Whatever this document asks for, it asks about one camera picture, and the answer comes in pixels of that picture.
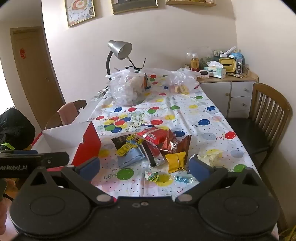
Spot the brown wooden door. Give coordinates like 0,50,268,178
10,26,66,131

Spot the black pen holder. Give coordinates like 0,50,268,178
125,57,148,74

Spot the tissue box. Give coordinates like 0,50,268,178
204,61,226,79

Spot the clear plastic wrapper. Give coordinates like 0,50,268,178
91,89,107,101

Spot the silver desk lamp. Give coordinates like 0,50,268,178
106,40,133,77

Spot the white sideboard cabinet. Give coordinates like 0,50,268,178
196,70,259,119

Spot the silver and black snack packet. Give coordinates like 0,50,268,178
141,141,166,168

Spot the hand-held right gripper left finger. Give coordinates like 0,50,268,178
25,156,114,206

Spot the pale yellow snack packet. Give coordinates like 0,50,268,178
196,149,224,167

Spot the yellow box radio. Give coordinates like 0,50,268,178
218,57,237,73

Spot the dark brown snack packet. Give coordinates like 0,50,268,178
111,136,131,150

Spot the red and white cardboard box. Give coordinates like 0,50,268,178
32,121,102,168

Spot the balloon print tablecloth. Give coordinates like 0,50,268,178
89,68,262,202

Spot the copper brown snack packet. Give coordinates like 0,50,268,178
160,130,192,155

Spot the yellow cartoon snack packet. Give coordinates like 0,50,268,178
117,134,142,156

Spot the blue snack packet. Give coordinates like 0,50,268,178
117,147,145,169

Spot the gold framed picture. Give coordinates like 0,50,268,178
64,0,96,28
111,0,159,15

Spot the orange liquid bottle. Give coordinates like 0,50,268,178
191,53,200,72

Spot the small clear plastic bag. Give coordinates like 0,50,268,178
167,67,201,95

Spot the dark wooden chair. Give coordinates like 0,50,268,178
45,100,88,130

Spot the pink cloth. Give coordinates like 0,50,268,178
57,102,81,126

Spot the red snack packet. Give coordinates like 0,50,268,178
135,127,173,145

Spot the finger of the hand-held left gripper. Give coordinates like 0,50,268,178
0,149,39,156
39,151,70,167

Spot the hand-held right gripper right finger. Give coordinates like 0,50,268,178
175,154,269,205

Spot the blue candy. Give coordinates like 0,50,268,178
174,176,194,184

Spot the black jacket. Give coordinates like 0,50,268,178
0,108,36,151

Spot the large clear plastic bag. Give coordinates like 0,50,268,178
105,67,172,107

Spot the light wooden chair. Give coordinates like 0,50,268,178
228,82,293,168

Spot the green and yellow candy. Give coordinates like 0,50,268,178
145,171,160,182

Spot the clear glass bowl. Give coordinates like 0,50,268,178
186,46,214,68

